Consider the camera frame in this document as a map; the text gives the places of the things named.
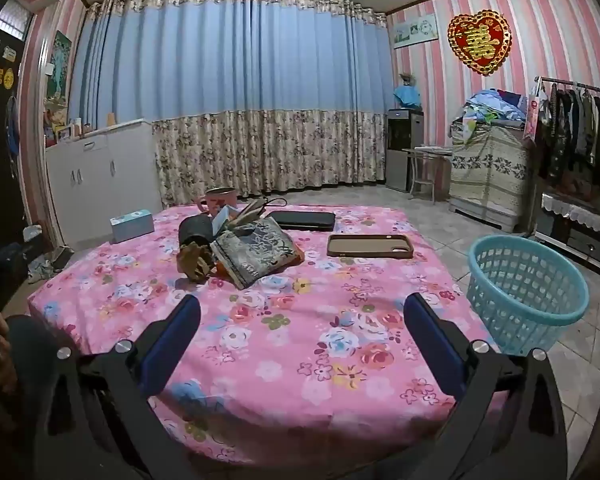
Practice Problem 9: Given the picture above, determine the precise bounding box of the black zip case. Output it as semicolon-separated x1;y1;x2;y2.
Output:
265;210;337;232

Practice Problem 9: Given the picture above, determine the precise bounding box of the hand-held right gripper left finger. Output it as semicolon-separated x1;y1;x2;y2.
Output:
34;294;203;480

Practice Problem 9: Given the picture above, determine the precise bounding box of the light blue tissue box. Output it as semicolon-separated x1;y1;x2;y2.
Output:
110;209;155;244

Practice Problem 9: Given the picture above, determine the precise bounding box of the blue hanging cloth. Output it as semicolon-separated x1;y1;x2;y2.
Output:
6;95;22;157

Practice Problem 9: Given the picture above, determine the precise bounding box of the red heart wall decoration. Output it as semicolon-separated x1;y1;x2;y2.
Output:
447;9;513;77

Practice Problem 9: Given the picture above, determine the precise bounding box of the brown paper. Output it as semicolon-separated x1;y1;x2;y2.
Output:
176;241;215;283

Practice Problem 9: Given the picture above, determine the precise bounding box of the metal clothes rack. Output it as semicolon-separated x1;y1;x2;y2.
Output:
535;76;600;102

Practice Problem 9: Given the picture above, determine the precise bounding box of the black plastic roll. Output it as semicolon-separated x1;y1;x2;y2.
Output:
178;215;216;252

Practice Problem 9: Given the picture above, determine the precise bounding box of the light blue plastic basket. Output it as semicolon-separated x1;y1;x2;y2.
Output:
466;234;590;356

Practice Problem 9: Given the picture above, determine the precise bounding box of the light blue paper card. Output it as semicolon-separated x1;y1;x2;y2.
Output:
211;205;241;236

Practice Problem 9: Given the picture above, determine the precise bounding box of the white lace cloth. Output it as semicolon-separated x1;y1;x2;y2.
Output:
540;192;600;233

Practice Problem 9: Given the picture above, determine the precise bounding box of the wall picture with clock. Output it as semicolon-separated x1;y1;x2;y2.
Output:
392;14;439;50

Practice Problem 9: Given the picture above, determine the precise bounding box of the blue floral curtain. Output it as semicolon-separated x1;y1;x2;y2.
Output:
67;0;393;206

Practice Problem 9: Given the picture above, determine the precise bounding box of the row of hanging clothes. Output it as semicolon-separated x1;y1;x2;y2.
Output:
537;82;600;196

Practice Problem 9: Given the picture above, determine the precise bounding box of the brown phone case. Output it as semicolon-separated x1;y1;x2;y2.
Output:
326;233;414;260

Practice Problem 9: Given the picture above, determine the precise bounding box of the cabinet under patterned cloth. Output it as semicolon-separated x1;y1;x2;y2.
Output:
449;125;531;233

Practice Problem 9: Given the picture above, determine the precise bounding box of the white cabinet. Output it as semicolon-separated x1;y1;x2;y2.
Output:
45;119;163;251

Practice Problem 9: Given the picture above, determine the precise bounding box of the transom window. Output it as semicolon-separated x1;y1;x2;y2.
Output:
0;2;33;38

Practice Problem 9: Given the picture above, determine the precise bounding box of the pile of clothes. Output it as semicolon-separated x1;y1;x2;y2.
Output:
450;89;528;133

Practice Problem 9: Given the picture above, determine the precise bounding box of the small metal table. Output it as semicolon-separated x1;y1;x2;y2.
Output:
401;146;453;204

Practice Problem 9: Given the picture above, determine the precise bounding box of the dark low cabinet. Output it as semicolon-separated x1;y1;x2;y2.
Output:
534;190;600;273

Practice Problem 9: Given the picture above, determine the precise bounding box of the pink floral tablecloth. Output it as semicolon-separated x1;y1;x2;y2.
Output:
27;204;511;467

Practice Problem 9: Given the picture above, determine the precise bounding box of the pink hanging bag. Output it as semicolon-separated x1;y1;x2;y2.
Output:
522;85;546;143

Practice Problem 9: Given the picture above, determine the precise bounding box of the pink metal mug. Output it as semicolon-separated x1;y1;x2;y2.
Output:
192;187;238;216

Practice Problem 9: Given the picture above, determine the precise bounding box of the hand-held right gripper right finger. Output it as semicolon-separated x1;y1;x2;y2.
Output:
404;292;568;480

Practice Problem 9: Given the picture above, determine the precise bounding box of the grey water dispenser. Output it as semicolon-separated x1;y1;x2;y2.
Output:
384;108;425;193

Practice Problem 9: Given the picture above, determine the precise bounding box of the colourful wall poster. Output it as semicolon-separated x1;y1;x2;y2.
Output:
45;30;73;126

